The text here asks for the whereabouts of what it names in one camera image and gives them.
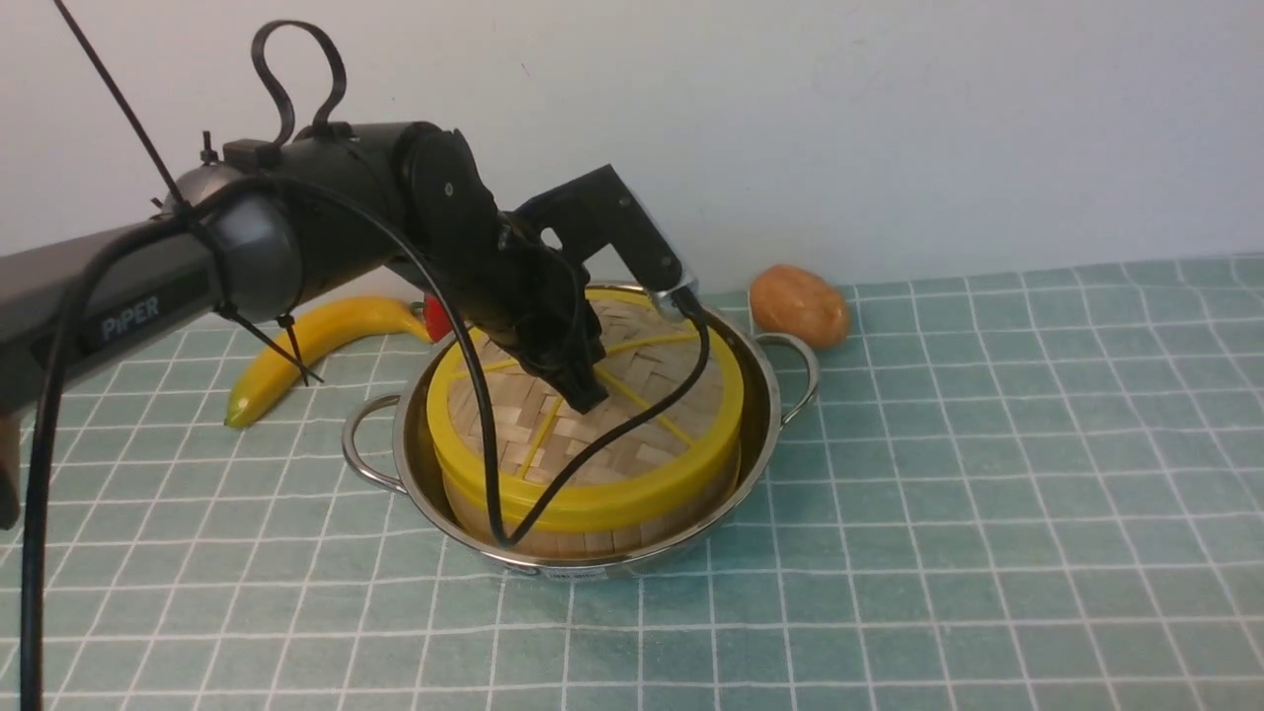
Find brown potato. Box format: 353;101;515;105
747;263;849;350

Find black camera cable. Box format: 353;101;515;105
18;20;712;711

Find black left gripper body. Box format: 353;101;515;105
399;127;594;382

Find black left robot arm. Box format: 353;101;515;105
3;121;628;417

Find bamboo steamer basket yellow rim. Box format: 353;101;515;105
434;442;741;559

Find red bell pepper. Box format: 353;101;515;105
421;295;454;343

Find stainless steel pot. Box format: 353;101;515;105
343;309;822;582

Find woven bamboo steamer lid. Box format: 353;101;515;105
425;287;746;491

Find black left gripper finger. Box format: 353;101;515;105
549;356;609;415

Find yellow banana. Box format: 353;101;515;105
224;297;431;431

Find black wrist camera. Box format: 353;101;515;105
513;164;703;321

